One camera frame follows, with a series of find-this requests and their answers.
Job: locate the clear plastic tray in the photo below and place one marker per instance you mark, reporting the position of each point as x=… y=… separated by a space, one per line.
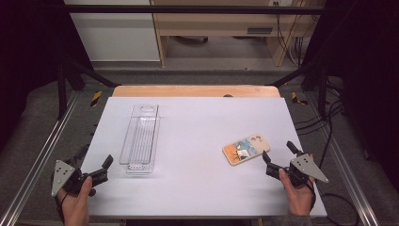
x=139 y=141

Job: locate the white cabinet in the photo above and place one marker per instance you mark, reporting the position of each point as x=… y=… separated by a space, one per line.
x=116 y=34

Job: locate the cream painted phone case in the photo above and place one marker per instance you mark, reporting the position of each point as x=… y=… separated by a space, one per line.
x=247 y=149

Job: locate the person's right hand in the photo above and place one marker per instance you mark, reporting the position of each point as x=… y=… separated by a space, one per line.
x=298 y=197

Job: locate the black metal stand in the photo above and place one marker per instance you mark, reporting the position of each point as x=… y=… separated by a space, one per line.
x=62 y=94
x=321 y=91

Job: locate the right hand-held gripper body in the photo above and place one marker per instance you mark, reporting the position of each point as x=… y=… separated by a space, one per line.
x=309 y=168

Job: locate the black horizontal bar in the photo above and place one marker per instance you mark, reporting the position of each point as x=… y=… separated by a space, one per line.
x=188 y=9

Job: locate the aluminium frame rail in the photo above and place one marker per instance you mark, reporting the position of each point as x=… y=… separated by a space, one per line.
x=37 y=157
x=345 y=166

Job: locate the wooden desk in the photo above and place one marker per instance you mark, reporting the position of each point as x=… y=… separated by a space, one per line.
x=213 y=22

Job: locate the yellow black tape marker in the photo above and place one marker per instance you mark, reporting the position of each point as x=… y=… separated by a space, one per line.
x=96 y=98
x=296 y=99

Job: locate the black curtain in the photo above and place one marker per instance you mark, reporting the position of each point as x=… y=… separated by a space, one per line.
x=370 y=62
x=28 y=47

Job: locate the person's left hand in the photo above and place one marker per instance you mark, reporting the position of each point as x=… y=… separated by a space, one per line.
x=75 y=204

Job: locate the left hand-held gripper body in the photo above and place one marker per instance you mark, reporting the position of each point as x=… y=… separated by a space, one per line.
x=62 y=175

